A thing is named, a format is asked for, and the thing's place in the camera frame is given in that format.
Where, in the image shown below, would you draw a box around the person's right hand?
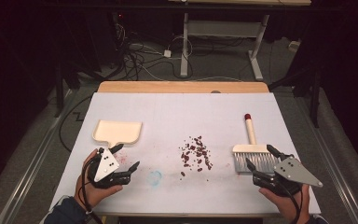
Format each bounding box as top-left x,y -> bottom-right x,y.
258,183 -> 311,224

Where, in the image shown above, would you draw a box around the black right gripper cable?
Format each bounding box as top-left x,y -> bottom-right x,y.
274,178 -> 303,224

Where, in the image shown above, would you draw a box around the black metal stand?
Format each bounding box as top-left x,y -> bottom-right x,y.
53,60 -> 67,119
268,66 -> 322,129

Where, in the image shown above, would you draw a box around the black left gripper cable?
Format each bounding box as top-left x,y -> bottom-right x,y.
79,155 -> 104,224

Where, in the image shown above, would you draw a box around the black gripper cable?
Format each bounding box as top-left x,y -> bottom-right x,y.
79,155 -> 104,224
274,178 -> 303,224

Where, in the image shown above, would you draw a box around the cream dustpan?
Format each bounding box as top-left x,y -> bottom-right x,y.
91,119 -> 144,149

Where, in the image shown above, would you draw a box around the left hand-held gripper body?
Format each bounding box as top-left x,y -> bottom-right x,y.
87,147 -> 132,189

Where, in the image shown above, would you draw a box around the white table cover sheet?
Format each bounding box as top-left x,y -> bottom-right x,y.
49,91 -> 322,216

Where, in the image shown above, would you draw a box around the person's left hand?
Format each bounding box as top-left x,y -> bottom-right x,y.
74,148 -> 124,211

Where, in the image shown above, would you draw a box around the wooden table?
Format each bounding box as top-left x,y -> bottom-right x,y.
97,80 -> 282,223

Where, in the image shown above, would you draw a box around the white metal desk frame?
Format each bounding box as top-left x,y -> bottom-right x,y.
180,12 -> 270,82

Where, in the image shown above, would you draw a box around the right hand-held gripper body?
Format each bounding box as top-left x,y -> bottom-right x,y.
252,153 -> 324,198

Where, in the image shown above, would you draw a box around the cream hand brush grey bristles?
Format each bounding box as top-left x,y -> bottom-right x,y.
232,113 -> 281,174

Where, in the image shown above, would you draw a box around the pile of red beans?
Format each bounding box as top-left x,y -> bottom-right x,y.
178,134 -> 214,182

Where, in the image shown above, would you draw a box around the metal floor rail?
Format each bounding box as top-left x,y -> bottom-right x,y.
294,94 -> 358,224
0,89 -> 79,224

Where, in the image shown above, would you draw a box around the small white box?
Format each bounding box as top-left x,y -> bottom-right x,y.
287,39 -> 302,53

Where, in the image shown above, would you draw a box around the black floor cable loop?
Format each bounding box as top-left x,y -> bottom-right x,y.
58,93 -> 93,154

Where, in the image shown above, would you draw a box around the bundle of black floor cables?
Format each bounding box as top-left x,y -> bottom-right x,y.
110,22 -> 195,82

